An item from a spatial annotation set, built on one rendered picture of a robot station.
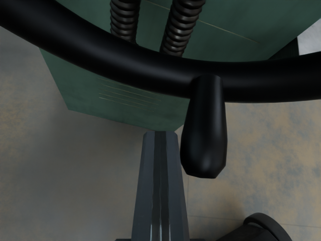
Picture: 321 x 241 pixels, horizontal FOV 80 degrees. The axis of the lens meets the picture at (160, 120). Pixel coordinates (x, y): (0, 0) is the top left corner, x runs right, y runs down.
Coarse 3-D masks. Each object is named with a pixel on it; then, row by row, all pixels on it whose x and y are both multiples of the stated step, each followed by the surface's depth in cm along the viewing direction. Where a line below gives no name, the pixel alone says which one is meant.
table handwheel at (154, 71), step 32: (0, 0) 9; (32, 0) 10; (32, 32) 10; (64, 32) 11; (96, 32) 11; (96, 64) 12; (128, 64) 12; (160, 64) 13; (192, 64) 13; (224, 64) 13; (256, 64) 12; (288, 64) 11; (320, 64) 10; (224, 96) 13; (256, 96) 12; (288, 96) 12; (320, 96) 11
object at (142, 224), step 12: (156, 132) 10; (144, 144) 9; (156, 144) 9; (144, 156) 9; (156, 156) 9; (144, 168) 8; (156, 168) 8; (144, 180) 8; (156, 180) 8; (144, 192) 7; (156, 192) 7; (144, 204) 7; (156, 204) 7; (144, 216) 6; (156, 216) 6; (132, 228) 6; (144, 228) 6; (156, 228) 6; (120, 240) 6; (132, 240) 6; (144, 240) 6; (156, 240) 6
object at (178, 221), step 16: (160, 144) 9; (176, 144) 9; (160, 160) 8; (176, 160) 8; (160, 176) 8; (176, 176) 8; (160, 192) 7; (176, 192) 7; (160, 208) 6; (176, 208) 6; (160, 224) 6; (176, 224) 6; (160, 240) 6; (176, 240) 6; (192, 240) 6
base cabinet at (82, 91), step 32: (64, 0) 30; (96, 0) 29; (160, 0) 28; (224, 0) 26; (256, 0) 25; (288, 0) 25; (320, 0) 24; (160, 32) 33; (224, 32) 30; (256, 32) 30; (288, 32) 29; (64, 64) 47; (64, 96) 65; (96, 96) 61; (128, 96) 57; (160, 96) 53; (160, 128) 80
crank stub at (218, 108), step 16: (208, 80) 11; (192, 96) 11; (208, 96) 10; (192, 112) 10; (208, 112) 10; (224, 112) 10; (192, 128) 10; (208, 128) 10; (224, 128) 10; (192, 144) 10; (208, 144) 9; (224, 144) 10; (192, 160) 9; (208, 160) 9; (224, 160) 10; (208, 176) 10
